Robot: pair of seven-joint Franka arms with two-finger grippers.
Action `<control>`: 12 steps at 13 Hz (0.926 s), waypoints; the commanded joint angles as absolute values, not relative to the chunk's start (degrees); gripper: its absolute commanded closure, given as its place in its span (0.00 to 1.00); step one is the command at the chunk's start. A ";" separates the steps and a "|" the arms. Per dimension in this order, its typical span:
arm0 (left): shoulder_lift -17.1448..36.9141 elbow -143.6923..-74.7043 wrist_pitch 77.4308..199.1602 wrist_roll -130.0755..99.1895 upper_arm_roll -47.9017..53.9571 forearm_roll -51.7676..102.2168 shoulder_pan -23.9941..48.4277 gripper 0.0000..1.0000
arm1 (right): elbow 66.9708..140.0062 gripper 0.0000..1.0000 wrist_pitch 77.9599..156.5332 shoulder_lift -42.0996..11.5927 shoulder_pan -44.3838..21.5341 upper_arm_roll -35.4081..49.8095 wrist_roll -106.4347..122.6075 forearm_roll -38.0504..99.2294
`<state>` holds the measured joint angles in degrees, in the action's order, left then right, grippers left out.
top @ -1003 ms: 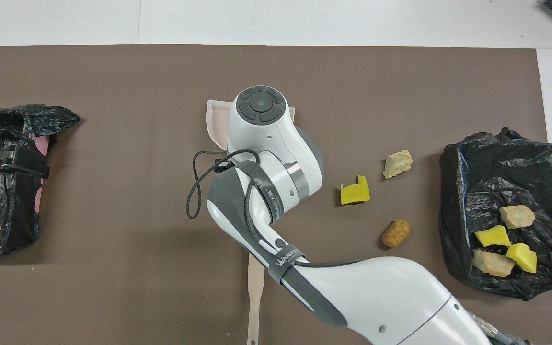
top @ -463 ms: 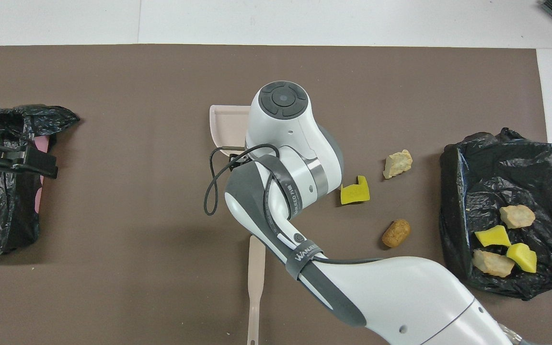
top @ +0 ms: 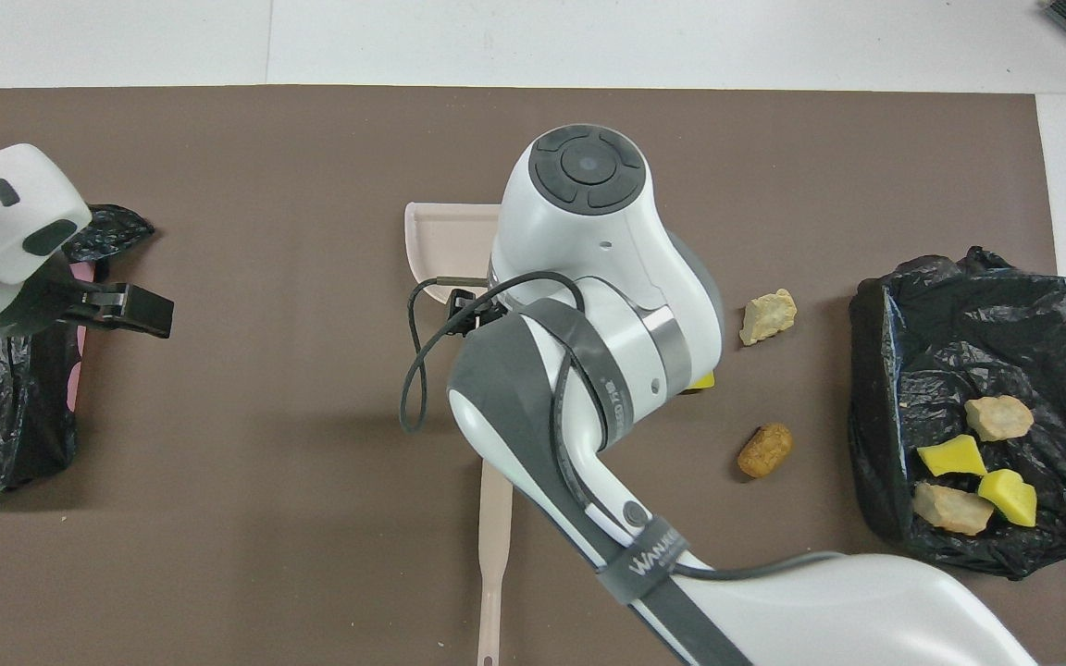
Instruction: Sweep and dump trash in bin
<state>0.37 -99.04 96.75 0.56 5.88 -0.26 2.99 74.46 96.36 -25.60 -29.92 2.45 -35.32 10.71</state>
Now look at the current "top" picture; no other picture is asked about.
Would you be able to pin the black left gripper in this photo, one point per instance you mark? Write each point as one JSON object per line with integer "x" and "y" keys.
{"x": 43, "y": 301}

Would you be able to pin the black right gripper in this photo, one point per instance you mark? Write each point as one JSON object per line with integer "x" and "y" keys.
{"x": 464, "y": 310}

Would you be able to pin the beige plastic dustpan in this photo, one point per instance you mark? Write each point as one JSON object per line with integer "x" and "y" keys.
{"x": 450, "y": 245}

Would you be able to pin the notched yellow sponge piece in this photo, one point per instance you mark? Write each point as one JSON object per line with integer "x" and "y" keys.
{"x": 701, "y": 381}

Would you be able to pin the beige foam chunk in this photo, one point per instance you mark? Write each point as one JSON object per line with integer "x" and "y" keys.
{"x": 767, "y": 316}
{"x": 951, "y": 509}
{"x": 998, "y": 418}

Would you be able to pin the brown cork lump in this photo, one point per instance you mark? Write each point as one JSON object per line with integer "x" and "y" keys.
{"x": 764, "y": 450}

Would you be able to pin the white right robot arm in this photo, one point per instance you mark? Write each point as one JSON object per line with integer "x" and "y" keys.
{"x": 588, "y": 240}

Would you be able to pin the pink plastic bin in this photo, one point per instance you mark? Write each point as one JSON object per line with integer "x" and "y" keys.
{"x": 73, "y": 379}

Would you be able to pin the brown table mat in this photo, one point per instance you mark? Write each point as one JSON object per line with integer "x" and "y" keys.
{"x": 311, "y": 157}

